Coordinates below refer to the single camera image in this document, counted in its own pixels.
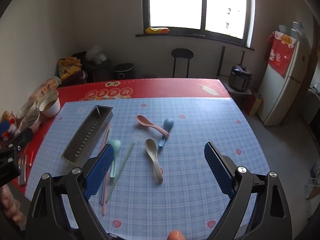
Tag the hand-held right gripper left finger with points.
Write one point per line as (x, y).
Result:
(100, 170)

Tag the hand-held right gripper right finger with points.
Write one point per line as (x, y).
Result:
(217, 170)

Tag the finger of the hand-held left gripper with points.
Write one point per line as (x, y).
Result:
(8, 165)
(21, 138)

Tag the green chopstick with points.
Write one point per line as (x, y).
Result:
(106, 140)
(125, 158)

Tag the green spoon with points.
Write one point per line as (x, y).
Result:
(116, 145)

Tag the metal utensil tray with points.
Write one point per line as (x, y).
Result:
(87, 132)

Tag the beige spoon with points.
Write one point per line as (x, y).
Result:
(151, 147)

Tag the blue spoon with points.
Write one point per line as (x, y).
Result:
(168, 125)

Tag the pink spoon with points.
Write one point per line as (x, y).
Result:
(150, 125)

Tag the person's left hand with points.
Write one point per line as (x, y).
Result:
(10, 205)

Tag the plastic-wrapped bowl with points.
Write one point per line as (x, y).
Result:
(30, 118)

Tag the small tan figurine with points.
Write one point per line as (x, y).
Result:
(7, 117)

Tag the white bowl with soup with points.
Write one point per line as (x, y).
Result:
(51, 108)

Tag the blue plaid mat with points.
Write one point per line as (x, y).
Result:
(187, 130)

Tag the orange snack packet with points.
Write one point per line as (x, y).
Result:
(45, 88)

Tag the red box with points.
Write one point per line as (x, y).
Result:
(253, 105)

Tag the maroon clothes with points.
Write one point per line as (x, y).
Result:
(77, 76)

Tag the yellow clothes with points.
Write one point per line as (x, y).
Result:
(68, 66)

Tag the dark pressure cooker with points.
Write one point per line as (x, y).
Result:
(240, 78)

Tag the red printed tablecloth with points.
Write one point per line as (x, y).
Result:
(155, 87)

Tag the black trash bin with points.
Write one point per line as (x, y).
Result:
(123, 72)

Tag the white fridge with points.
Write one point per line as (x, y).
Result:
(282, 92)

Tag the black metal rack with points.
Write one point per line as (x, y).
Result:
(222, 60)

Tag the clear plastic bag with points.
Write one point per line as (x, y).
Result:
(96, 53)

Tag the black stool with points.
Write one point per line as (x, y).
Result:
(182, 53)

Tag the red printed cloth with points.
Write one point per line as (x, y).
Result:
(281, 55)

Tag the dark window sill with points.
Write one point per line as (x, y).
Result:
(195, 38)

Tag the yellow packet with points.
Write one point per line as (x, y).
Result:
(157, 30)

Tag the window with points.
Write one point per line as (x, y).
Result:
(175, 2)

